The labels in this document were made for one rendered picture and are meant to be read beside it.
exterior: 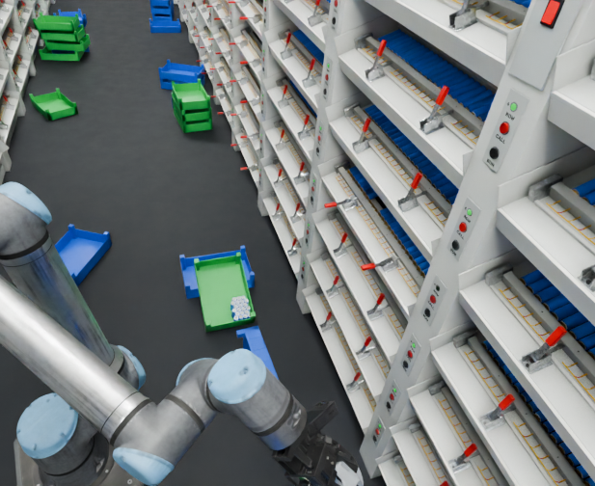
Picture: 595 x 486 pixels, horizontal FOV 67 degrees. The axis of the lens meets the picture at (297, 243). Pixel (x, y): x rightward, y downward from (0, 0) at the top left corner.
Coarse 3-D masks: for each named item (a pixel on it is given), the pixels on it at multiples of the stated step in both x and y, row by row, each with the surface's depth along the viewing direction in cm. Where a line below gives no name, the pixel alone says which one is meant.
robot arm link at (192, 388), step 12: (204, 360) 85; (216, 360) 82; (180, 372) 85; (192, 372) 82; (204, 372) 79; (180, 384) 80; (192, 384) 79; (204, 384) 77; (180, 396) 77; (192, 396) 77; (204, 396) 77; (192, 408) 76; (204, 408) 77; (204, 420) 77
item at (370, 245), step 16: (336, 160) 144; (336, 192) 141; (352, 208) 134; (352, 224) 130; (368, 224) 128; (368, 240) 124; (368, 256) 124; (384, 256) 119; (384, 272) 116; (400, 272) 114; (400, 288) 111; (400, 304) 109
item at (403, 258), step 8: (336, 176) 144; (344, 176) 140; (352, 184) 137; (352, 192) 138; (360, 192) 134; (360, 200) 132; (368, 208) 129; (376, 216) 126; (376, 224) 124; (384, 232) 121; (392, 240) 118; (384, 248) 119; (392, 248) 117; (400, 248) 116; (400, 256) 114; (408, 264) 112; (408, 272) 112; (416, 272) 110; (416, 280) 108; (416, 296) 107
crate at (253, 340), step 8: (248, 328) 161; (256, 328) 161; (240, 336) 159; (248, 336) 158; (256, 336) 158; (248, 344) 167; (256, 344) 156; (264, 344) 156; (256, 352) 153; (264, 352) 154; (264, 360) 151; (272, 368) 149
